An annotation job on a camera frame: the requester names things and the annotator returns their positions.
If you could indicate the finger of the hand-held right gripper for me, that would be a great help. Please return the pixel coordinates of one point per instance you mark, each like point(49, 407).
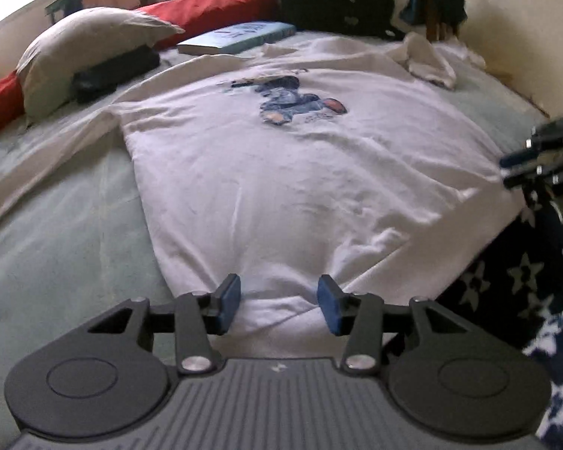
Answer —
point(523, 178)
point(516, 158)

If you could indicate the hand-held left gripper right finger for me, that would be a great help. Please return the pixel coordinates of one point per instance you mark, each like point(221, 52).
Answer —
point(331, 304)

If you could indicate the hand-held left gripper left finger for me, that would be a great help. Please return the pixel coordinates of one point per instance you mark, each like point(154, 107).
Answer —
point(230, 304)

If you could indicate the white printed sweatshirt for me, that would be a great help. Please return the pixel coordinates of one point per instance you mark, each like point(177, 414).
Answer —
point(286, 183)

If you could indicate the dark star-print cloth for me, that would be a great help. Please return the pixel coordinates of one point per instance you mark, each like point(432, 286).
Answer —
point(521, 290)

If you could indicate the wooden chair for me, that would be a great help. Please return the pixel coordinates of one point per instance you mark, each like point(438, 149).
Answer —
point(436, 30)

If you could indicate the black backpack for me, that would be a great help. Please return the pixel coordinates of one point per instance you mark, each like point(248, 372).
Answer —
point(338, 0)

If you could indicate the black pouch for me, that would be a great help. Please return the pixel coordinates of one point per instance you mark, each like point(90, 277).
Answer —
point(112, 72)

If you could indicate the light blue book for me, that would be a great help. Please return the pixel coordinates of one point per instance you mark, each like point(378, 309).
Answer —
point(234, 37)

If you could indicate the grey pillow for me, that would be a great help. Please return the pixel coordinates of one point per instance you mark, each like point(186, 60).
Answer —
point(84, 42)

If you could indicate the red quilt roll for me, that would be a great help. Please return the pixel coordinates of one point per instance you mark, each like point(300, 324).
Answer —
point(206, 4)

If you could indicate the green stool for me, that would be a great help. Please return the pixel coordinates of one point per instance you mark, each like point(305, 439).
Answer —
point(70, 2)

